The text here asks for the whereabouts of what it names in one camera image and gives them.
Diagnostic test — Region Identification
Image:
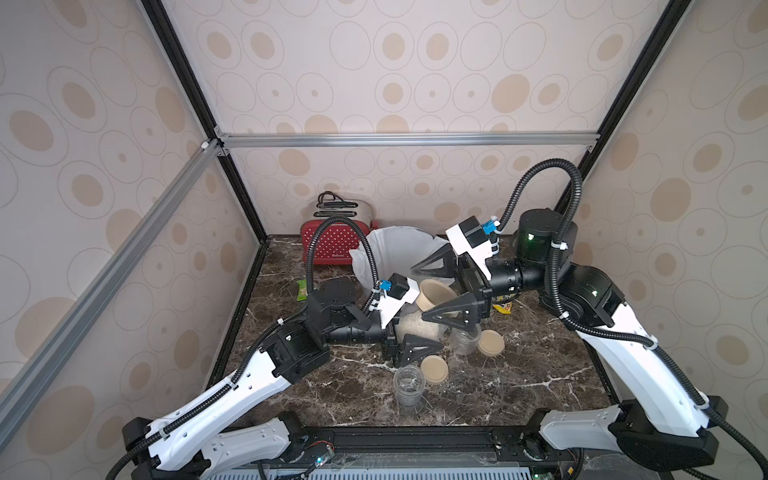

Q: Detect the glass rice jar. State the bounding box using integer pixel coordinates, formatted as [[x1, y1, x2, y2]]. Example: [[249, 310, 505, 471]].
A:
[[393, 364, 426, 407], [448, 325, 482, 356], [395, 307, 448, 341]]

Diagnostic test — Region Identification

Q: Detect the beige jar lid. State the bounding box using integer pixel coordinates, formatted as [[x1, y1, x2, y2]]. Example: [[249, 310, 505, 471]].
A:
[[415, 278, 458, 312], [477, 329, 505, 358], [420, 355, 449, 385]]

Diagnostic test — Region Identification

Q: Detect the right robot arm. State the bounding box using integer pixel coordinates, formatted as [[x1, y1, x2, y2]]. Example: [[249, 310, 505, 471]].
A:
[[412, 158, 767, 477]]

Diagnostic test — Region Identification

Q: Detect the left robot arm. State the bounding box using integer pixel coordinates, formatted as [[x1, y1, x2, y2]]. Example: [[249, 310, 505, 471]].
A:
[[106, 216, 420, 479]]

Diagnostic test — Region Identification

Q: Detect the yellow snack packet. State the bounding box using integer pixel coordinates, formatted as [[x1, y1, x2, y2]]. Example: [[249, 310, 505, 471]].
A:
[[493, 302, 513, 315]]

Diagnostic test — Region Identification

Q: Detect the white plastic bin liner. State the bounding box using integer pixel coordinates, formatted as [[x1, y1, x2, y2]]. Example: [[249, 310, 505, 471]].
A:
[[349, 226, 454, 291]]

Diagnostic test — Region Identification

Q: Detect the green snack packet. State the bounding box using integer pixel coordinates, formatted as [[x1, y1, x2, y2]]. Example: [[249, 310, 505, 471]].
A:
[[296, 279, 308, 302]]

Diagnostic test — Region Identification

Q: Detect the red polka dot toaster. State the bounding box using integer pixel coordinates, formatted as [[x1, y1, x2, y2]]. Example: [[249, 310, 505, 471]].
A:
[[300, 191, 376, 266]]

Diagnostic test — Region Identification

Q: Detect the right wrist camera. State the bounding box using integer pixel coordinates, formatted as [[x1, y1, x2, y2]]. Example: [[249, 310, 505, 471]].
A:
[[446, 216, 500, 281]]

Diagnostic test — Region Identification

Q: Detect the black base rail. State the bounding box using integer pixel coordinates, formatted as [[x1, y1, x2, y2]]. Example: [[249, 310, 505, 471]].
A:
[[149, 423, 661, 480]]

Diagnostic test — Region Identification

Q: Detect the horizontal aluminium rail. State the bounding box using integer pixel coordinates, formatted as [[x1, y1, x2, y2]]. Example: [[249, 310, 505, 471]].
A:
[[220, 131, 600, 150]]

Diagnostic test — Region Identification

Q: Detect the left side aluminium rail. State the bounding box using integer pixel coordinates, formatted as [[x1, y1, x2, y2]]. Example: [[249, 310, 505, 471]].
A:
[[1, 139, 220, 448]]

